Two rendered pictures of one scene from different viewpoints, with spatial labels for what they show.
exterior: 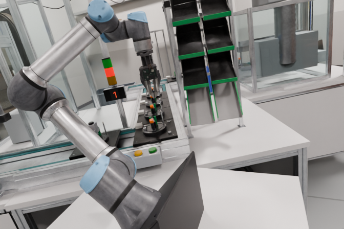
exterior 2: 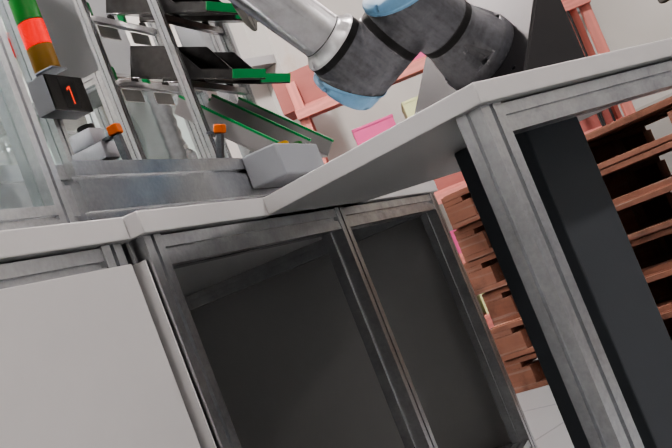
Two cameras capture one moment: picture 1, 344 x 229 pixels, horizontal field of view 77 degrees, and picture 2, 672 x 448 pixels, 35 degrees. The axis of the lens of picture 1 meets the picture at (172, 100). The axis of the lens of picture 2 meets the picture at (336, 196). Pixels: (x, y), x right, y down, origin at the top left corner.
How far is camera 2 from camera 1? 219 cm
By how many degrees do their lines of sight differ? 72
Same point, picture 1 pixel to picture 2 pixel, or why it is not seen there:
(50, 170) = (145, 165)
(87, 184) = not seen: outside the picture
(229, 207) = not seen: hidden behind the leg
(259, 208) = not seen: hidden behind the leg
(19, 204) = (166, 211)
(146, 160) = (307, 153)
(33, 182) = (119, 198)
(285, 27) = (171, 132)
